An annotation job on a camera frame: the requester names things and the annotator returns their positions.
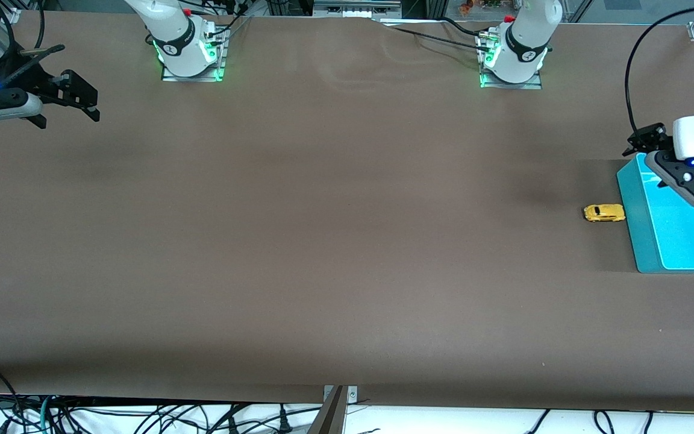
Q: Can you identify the yellow toy beetle car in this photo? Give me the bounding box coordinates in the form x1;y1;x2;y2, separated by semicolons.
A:
583;203;627;223

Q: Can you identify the turquoise plastic bin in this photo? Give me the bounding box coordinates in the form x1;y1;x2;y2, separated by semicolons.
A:
616;153;694;274

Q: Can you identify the brown table cover sheet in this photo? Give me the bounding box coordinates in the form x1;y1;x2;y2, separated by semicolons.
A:
0;9;694;414

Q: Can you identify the dark grey support beam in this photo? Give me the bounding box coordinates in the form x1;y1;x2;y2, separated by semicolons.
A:
306;386;349;434

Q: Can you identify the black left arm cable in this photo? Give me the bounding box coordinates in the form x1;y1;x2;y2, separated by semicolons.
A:
624;5;694;134

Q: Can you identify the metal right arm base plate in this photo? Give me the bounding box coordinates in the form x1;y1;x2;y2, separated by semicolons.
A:
161;27;227;83

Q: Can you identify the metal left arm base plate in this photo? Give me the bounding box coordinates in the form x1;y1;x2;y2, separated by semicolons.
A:
478;33;544;90

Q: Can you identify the short black base cable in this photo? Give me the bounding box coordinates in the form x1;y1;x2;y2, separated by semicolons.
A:
440;17;487;39

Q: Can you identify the long black base cable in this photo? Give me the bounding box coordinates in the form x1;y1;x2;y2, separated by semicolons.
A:
390;26;492;54

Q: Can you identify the black cable bundle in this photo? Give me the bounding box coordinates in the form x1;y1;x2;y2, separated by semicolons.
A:
22;398;324;434

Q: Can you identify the silver metal bracket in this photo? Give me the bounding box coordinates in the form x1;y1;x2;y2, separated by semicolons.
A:
323;385;358;404

